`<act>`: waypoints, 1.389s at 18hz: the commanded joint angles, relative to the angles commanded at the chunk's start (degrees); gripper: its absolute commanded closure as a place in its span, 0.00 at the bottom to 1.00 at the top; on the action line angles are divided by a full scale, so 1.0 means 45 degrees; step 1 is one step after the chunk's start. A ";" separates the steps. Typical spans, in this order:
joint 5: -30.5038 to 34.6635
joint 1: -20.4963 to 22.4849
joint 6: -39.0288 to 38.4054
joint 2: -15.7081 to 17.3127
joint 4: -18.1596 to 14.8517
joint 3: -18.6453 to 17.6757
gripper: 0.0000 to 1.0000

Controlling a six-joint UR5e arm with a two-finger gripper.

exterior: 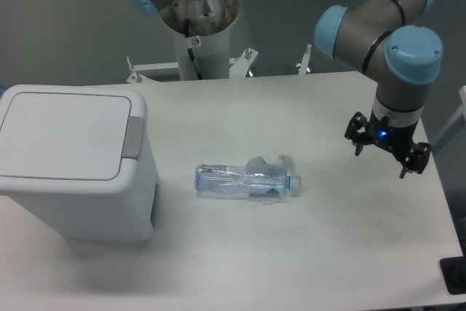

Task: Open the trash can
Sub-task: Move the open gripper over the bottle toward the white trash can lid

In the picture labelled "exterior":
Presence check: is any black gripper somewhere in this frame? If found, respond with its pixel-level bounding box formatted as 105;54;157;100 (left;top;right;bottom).
344;109;432;179

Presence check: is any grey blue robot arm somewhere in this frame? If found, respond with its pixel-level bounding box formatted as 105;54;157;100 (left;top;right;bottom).
131;0;443;173

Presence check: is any white trash can body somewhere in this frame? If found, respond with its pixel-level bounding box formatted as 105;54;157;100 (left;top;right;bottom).
1;84;158;241

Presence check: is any white trash can lid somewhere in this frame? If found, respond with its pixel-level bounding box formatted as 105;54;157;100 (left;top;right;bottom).
1;92;131;181

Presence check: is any crumpled clear plastic wrapper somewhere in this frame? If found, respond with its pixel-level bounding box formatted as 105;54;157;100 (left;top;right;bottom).
245;154;301;205

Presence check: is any crushed clear plastic bottle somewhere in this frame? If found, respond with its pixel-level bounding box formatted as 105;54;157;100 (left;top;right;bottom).
194;165;301;202

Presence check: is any grey lid push button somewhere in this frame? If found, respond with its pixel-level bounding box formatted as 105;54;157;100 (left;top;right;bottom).
122;117;146;160

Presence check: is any white frame at right edge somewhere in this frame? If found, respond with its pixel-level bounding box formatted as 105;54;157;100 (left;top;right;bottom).
433;85;465;152

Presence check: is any white pedestal base frame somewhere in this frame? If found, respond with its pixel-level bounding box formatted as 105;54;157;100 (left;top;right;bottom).
127;47;258;83

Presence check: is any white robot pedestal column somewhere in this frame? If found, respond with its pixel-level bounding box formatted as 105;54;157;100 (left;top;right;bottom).
159;0;241;81

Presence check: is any black cable on pedestal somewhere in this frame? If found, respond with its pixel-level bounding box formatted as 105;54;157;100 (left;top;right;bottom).
183;17;205;81

